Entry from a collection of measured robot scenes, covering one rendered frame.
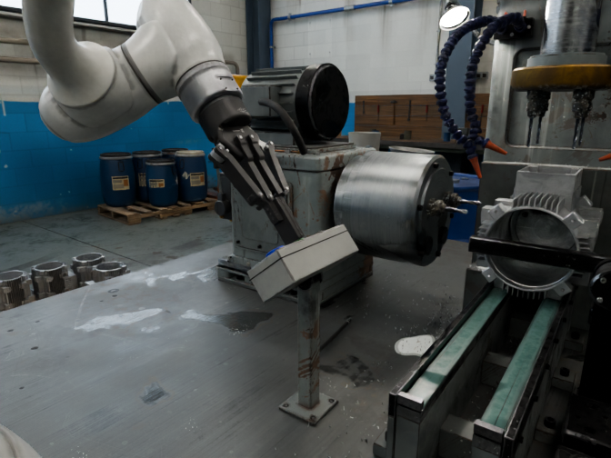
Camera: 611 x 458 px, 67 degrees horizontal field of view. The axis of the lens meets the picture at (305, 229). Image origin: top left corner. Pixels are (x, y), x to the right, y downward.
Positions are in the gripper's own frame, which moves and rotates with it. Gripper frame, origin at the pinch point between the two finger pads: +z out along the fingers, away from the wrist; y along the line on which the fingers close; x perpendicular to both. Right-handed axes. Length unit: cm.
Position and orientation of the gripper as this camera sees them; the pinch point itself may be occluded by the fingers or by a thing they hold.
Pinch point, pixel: (284, 221)
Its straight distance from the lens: 68.7
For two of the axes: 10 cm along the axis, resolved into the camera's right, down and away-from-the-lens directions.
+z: 5.0, 8.5, -1.4
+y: 5.8, -2.1, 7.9
